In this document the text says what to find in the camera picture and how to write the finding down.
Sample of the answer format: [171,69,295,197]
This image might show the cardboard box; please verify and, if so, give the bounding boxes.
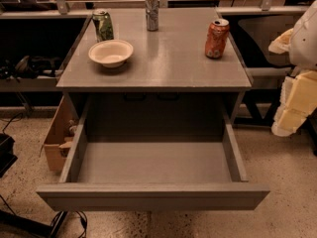
[43,98,78,172]

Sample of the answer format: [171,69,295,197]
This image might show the green soda can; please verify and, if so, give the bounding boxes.
[92,9,114,42]

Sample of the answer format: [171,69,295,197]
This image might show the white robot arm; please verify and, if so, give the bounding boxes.
[268,1,317,137]

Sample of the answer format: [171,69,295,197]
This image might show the black stand base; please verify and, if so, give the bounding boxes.
[0,210,67,238]

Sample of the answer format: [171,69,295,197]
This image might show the grey top drawer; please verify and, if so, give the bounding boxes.
[38,93,269,211]

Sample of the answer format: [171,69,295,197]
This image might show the black box at left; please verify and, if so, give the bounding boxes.
[0,133,17,178]

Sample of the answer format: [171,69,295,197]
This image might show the black headphones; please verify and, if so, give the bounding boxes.
[0,56,61,79]

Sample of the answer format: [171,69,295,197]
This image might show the silver soda can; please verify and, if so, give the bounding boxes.
[145,0,159,31]

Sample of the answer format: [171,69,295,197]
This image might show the black floor cable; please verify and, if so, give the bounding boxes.
[49,210,89,238]

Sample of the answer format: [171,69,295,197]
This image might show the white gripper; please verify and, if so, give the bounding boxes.
[268,29,317,137]

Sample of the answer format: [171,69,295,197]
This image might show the orange soda can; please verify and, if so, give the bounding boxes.
[205,18,230,59]

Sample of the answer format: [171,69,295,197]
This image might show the white paper bowl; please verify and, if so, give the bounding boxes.
[88,40,134,68]

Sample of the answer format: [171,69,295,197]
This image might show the black office chair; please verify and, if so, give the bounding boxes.
[235,15,300,126]

